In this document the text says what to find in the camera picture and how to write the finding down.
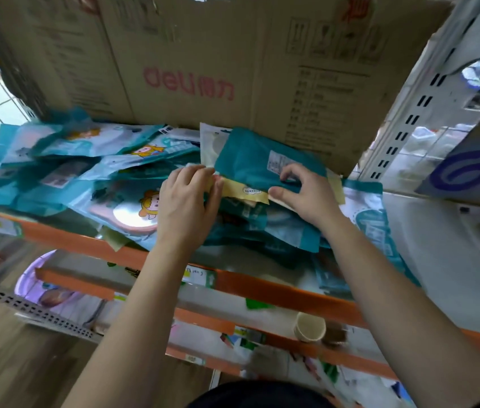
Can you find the brown cardboard sheet red print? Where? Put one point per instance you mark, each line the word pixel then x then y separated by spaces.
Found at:
pixel 308 80

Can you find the cardboard sheet blue lettering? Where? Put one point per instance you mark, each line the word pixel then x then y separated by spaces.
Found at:
pixel 469 169

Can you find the yellow hand mirror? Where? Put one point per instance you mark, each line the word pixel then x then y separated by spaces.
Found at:
pixel 240 192

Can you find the person's right forearm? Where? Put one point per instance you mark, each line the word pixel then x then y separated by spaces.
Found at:
pixel 405 327

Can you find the pile of colourful cards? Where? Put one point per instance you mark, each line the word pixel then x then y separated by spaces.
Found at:
pixel 244 339

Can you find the yellow white price label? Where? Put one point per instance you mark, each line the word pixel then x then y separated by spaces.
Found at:
pixel 2 227
pixel 199 277

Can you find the lilac plastic basin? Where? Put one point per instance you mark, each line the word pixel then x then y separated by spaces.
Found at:
pixel 25 280

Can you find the brown plastic cup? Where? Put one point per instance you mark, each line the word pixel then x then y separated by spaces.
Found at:
pixel 335 334

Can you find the person's left hand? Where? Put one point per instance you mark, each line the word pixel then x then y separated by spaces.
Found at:
pixel 184 212

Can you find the person's black shirt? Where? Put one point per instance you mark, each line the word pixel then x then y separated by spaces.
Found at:
pixel 261 397

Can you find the beige paper cup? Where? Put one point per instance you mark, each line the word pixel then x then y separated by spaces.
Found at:
pixel 310 329

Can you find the white metal shelf orange trim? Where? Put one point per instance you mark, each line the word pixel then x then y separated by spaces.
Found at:
pixel 435 250
pixel 265 288

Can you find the green snack packet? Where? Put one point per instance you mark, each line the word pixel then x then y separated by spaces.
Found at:
pixel 259 304

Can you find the person's right hand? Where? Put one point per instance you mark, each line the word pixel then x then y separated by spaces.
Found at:
pixel 312 199

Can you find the person's left forearm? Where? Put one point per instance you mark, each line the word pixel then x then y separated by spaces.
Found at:
pixel 129 335

